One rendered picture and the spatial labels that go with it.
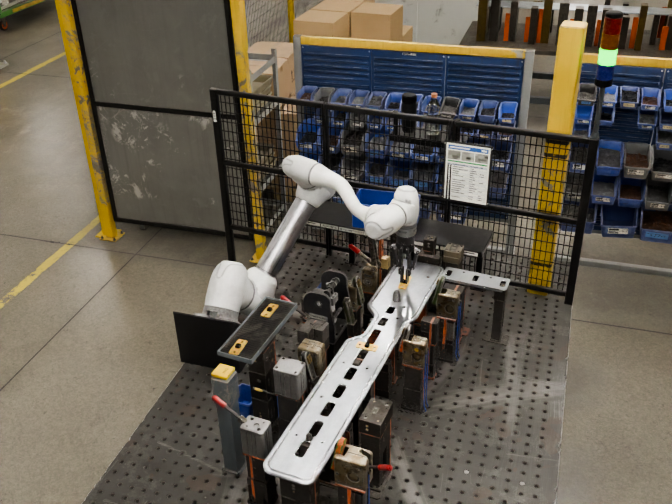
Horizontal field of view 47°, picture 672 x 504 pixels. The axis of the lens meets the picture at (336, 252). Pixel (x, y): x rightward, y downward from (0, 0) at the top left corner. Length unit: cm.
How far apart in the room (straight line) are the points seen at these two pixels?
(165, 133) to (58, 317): 138
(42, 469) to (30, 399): 56
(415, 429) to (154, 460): 100
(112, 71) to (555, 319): 323
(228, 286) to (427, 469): 113
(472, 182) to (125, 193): 289
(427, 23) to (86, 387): 638
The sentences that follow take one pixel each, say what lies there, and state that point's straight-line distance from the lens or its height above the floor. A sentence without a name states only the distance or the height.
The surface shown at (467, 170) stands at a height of 132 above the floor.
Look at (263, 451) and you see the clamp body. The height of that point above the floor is 98.
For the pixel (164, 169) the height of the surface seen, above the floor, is 62.
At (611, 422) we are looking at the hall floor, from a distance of 437.
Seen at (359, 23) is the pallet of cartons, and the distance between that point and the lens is 748.
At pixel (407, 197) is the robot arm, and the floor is 145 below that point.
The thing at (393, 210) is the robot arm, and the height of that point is 143.
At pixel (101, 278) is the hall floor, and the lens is 557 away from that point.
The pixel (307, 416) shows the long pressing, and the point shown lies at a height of 100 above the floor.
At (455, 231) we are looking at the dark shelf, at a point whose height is 103.
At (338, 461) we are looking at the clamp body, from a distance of 253.
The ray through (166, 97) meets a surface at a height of 114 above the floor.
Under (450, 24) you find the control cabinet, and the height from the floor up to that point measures 41.
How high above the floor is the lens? 288
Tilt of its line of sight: 31 degrees down
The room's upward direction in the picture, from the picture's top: 2 degrees counter-clockwise
